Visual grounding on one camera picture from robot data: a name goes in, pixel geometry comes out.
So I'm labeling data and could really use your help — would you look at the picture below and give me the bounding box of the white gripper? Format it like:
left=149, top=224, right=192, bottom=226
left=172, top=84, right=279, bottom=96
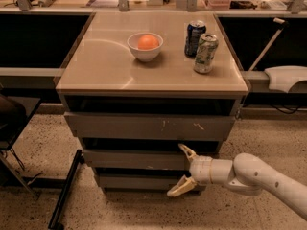
left=167, top=144, right=213, bottom=197

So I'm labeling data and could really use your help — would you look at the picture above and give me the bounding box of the grey drawer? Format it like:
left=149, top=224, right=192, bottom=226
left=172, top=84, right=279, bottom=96
left=83, top=149, right=189, bottom=171
left=64, top=112, right=234, bottom=141
left=94, top=174, right=178, bottom=191

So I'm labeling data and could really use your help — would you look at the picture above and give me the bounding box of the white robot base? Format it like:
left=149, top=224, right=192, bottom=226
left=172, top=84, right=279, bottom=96
left=265, top=65, right=307, bottom=93

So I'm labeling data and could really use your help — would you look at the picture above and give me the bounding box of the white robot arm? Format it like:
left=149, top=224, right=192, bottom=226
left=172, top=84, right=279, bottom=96
left=167, top=144, right=307, bottom=219

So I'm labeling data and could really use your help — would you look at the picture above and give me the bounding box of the grey bottom drawer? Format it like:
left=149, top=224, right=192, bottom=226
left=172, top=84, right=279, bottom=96
left=94, top=174, right=178, bottom=191

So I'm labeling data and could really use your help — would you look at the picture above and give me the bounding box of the grey drawer cabinet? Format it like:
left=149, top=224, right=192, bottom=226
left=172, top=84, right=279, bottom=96
left=57, top=11, right=248, bottom=180

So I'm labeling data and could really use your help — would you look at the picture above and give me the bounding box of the grey top drawer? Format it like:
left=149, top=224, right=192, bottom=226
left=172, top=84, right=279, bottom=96
left=64, top=112, right=234, bottom=141

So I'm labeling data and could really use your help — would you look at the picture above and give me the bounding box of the black cart leg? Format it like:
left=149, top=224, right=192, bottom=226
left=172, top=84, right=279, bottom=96
left=48, top=149, right=83, bottom=230

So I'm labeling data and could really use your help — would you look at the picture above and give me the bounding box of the white ceramic bowl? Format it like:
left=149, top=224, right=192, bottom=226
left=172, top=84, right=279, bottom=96
left=127, top=33, right=163, bottom=62

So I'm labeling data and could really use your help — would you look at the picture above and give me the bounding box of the green white soda can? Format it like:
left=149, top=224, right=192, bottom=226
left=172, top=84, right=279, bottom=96
left=194, top=34, right=219, bottom=74

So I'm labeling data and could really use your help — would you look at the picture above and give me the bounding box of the orange fruit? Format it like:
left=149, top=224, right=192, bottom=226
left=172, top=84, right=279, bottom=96
left=138, top=34, right=159, bottom=50

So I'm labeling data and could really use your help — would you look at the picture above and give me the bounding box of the dark blue soda can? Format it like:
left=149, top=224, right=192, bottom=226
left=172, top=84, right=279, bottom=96
left=184, top=20, right=206, bottom=58

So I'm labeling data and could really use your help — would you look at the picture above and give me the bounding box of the white stick with tip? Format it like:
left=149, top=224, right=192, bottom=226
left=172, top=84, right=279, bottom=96
left=248, top=17, right=289, bottom=71

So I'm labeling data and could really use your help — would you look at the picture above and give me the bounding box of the dark chair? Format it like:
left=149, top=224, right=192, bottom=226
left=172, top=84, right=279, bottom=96
left=0, top=94, right=41, bottom=199

